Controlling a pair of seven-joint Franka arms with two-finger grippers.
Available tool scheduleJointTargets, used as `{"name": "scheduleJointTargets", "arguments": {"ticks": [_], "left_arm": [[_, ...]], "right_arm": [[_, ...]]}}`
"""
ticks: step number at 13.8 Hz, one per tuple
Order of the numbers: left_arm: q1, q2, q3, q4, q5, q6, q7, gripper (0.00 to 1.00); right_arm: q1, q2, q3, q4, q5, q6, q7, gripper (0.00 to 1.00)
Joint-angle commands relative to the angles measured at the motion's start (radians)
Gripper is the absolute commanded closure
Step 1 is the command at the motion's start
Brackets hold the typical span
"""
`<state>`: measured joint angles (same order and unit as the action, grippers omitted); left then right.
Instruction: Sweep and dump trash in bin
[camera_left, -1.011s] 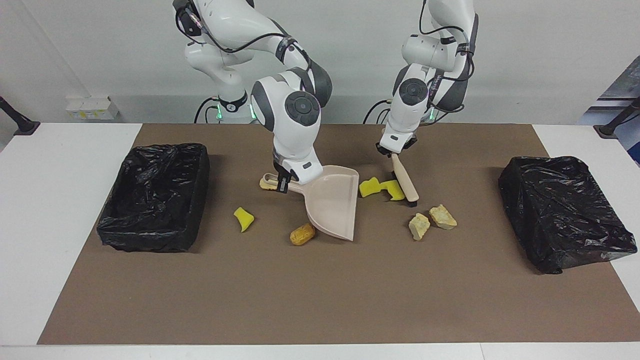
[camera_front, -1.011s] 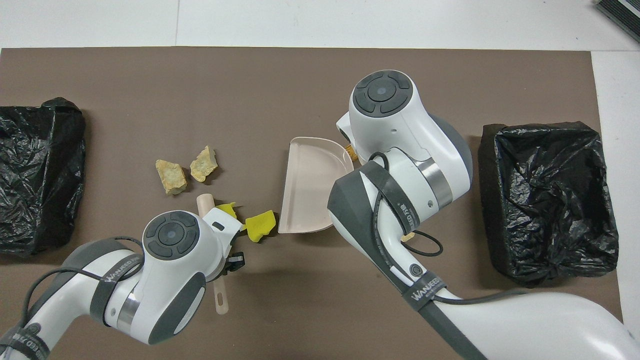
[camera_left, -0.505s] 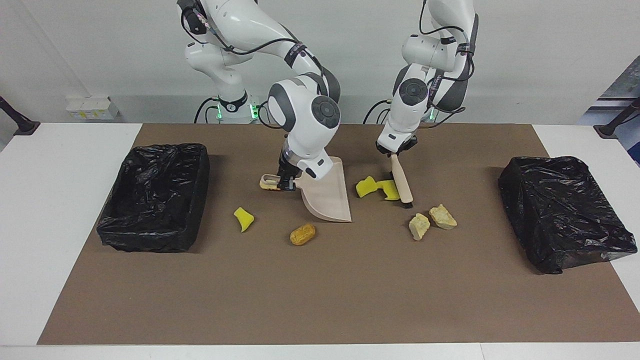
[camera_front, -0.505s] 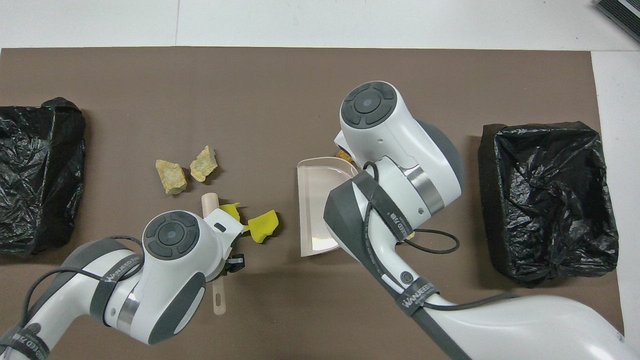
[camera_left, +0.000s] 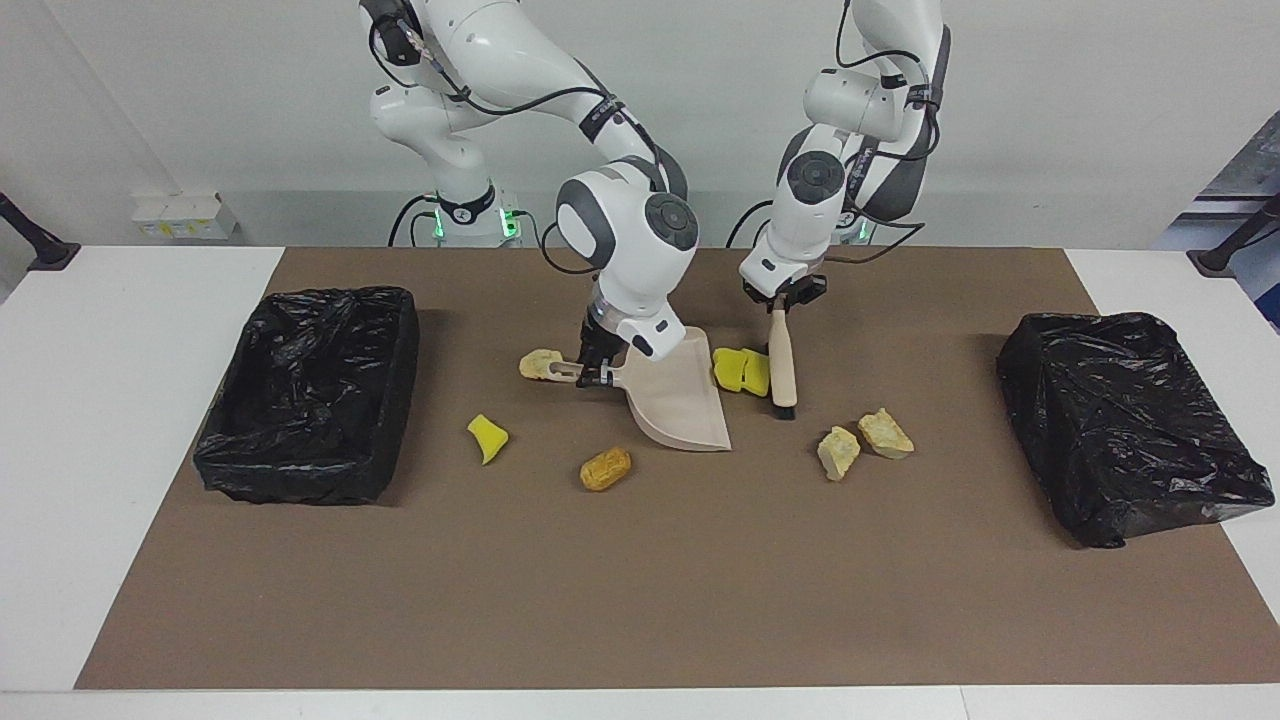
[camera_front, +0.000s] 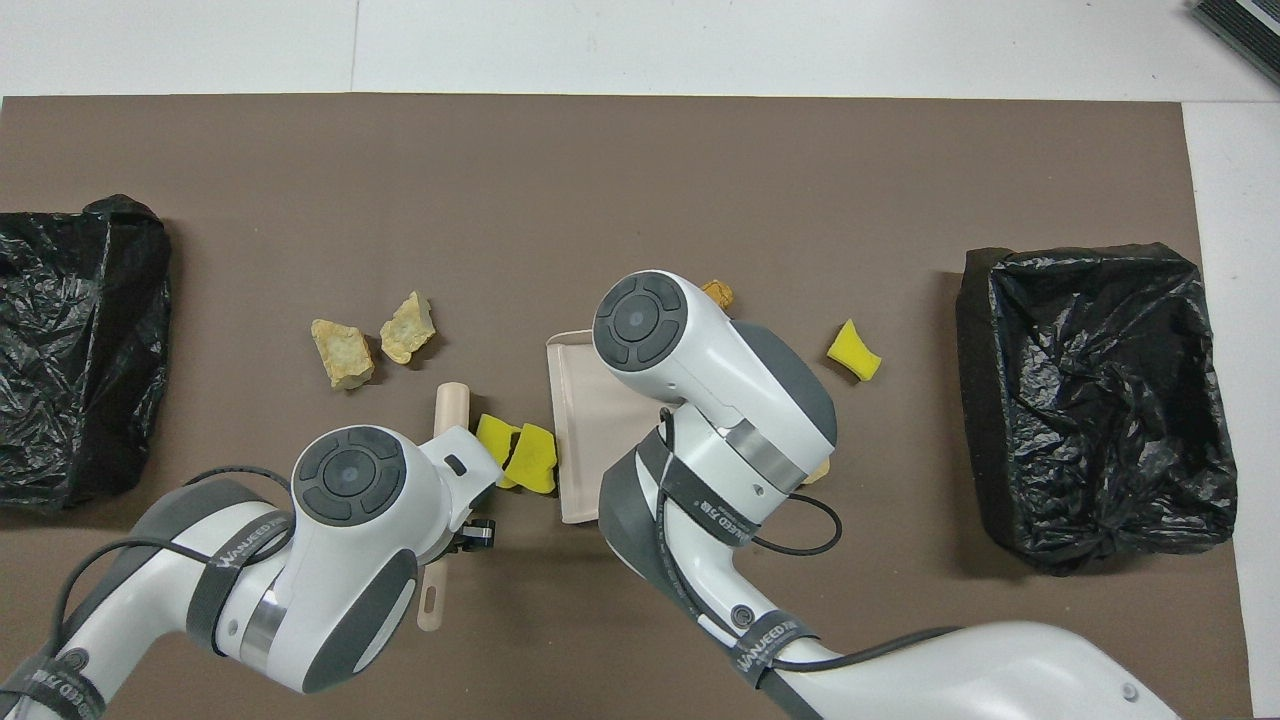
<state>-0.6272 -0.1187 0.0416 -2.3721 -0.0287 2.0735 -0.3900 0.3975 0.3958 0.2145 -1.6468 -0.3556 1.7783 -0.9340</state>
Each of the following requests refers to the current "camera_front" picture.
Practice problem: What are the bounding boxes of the yellow green scrub sponge piece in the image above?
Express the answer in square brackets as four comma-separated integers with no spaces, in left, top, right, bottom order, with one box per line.
[475,414,523,489]
[508,423,558,495]

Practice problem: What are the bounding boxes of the beige hand brush black bristles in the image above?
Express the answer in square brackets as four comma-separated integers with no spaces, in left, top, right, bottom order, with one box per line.
[417,382,471,633]

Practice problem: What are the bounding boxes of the beige plastic dustpan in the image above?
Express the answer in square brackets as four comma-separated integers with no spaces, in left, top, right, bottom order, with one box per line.
[545,330,666,526]

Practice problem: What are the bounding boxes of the beige orange bread chunk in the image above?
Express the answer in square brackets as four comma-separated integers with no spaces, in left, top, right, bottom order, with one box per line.
[310,318,377,391]

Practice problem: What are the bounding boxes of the open bin with black bag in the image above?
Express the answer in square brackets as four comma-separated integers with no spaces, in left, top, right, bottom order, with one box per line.
[955,242,1241,577]

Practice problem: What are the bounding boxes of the brown table mat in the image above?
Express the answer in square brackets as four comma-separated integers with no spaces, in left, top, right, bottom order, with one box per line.
[0,94,1256,720]

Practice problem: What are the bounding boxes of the box wrapped in black bag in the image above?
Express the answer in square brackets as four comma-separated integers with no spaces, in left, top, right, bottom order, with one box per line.
[0,194,173,511]

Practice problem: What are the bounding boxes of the dark grey ribbed object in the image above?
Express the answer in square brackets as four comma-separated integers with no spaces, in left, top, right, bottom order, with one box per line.
[1190,0,1280,86]

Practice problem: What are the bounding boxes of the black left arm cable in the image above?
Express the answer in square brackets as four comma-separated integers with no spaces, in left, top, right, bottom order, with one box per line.
[50,465,301,651]

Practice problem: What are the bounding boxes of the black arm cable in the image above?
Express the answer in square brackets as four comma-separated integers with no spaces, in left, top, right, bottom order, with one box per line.
[50,465,301,651]
[655,405,1001,671]

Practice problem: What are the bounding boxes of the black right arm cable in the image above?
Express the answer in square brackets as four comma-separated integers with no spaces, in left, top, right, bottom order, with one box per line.
[655,405,1001,671]

